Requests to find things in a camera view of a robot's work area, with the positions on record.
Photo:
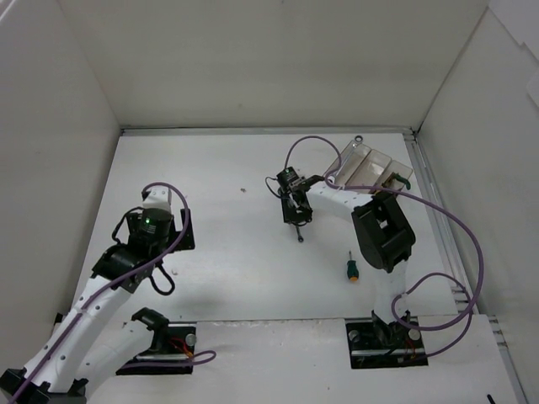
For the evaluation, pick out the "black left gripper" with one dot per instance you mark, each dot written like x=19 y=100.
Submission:
x=185 y=229

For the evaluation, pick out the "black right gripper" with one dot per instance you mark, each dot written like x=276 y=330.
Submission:
x=296 y=202

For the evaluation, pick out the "small silver ratchet wrench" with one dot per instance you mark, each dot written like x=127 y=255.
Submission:
x=299 y=235

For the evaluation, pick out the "green handled cutters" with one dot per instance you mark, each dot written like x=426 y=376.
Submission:
x=396 y=181

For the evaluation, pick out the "large silver ratchet wrench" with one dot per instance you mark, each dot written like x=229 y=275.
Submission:
x=349 y=150

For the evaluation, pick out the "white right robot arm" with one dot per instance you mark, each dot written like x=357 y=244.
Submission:
x=384 y=235

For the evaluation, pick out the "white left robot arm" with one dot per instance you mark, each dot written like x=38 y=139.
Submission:
x=69 y=367

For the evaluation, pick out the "green orange screwdriver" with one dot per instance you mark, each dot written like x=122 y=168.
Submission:
x=352 y=270

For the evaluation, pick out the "clear bin left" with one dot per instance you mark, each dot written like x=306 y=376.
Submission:
x=339 y=176

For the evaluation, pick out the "clear bin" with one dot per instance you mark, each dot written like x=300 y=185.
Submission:
x=396 y=167
x=339 y=176
x=370 y=169

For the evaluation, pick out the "clear bin middle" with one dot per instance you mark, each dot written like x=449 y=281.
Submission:
x=370 y=169

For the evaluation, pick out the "clear bin right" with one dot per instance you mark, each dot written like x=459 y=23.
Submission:
x=396 y=167

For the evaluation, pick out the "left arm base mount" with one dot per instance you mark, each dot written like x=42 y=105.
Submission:
x=161 y=358

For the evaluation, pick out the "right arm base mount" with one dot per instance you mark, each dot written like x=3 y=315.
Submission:
x=372 y=345

